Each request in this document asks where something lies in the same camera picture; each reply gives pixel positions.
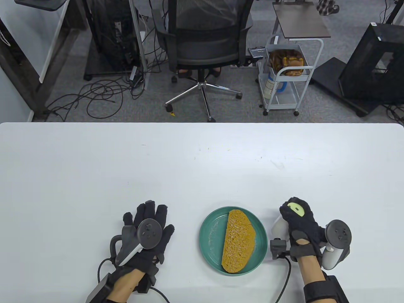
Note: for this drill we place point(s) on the person's left hand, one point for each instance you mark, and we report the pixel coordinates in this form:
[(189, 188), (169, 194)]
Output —
[(145, 262)]

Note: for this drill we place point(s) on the person's right hand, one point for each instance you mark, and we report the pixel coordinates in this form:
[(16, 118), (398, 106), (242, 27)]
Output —
[(304, 227)]

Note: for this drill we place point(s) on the white dispenser with yellow-green top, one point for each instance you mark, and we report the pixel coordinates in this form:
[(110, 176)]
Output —
[(279, 225)]

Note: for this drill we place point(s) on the brown bread slice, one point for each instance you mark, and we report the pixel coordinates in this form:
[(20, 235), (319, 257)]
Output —
[(238, 243)]

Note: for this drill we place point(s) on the black box on left forearm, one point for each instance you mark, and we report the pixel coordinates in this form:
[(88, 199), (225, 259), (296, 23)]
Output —
[(99, 287)]

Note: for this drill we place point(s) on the black right forearm band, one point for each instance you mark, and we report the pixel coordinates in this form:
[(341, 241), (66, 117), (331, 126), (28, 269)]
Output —
[(328, 288)]

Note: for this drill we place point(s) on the person's right forearm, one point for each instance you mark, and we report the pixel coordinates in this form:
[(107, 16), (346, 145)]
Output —
[(311, 271)]

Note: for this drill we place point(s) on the person's left forearm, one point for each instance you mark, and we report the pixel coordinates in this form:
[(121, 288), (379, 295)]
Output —
[(124, 285)]

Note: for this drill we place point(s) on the brown bread loaves in cart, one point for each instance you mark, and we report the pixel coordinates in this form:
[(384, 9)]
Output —
[(285, 61)]

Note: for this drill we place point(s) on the grey left hand controller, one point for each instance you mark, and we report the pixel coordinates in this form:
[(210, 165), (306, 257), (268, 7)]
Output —
[(148, 233)]

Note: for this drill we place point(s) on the grey hand controller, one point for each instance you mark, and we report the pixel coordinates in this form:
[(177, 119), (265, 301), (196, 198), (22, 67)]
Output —
[(148, 233), (337, 235)]

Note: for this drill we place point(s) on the grey right hand controller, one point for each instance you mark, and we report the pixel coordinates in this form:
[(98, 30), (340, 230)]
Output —
[(337, 235)]

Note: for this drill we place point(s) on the green ceramic plate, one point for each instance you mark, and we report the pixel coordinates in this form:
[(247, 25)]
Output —
[(211, 240)]

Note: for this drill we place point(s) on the white rolling cart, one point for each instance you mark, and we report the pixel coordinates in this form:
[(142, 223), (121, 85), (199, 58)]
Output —
[(312, 63)]

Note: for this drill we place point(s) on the clear plastic bag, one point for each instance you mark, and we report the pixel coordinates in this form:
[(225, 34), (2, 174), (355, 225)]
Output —
[(256, 53)]

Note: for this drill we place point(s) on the black power adapter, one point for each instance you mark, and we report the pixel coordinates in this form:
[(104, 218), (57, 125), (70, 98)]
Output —
[(135, 77)]

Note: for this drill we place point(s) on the brown side table top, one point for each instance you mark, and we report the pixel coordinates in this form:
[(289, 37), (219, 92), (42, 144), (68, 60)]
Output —
[(300, 20)]

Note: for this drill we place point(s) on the black mesh office chair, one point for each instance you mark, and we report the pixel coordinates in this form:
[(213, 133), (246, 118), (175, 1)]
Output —
[(202, 34)]

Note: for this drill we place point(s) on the white desk leg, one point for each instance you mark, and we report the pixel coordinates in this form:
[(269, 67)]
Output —
[(139, 38)]

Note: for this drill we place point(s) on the black computer tower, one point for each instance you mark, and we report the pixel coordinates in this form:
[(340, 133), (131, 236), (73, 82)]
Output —
[(109, 34)]

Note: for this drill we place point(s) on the desk with white side panel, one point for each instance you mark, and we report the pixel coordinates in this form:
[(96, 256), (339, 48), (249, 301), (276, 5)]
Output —
[(50, 41)]

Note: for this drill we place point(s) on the black flat base plate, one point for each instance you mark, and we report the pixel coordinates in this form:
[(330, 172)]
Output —
[(326, 74)]

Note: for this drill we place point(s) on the black open frame case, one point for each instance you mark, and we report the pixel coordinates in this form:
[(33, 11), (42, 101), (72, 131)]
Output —
[(366, 63)]

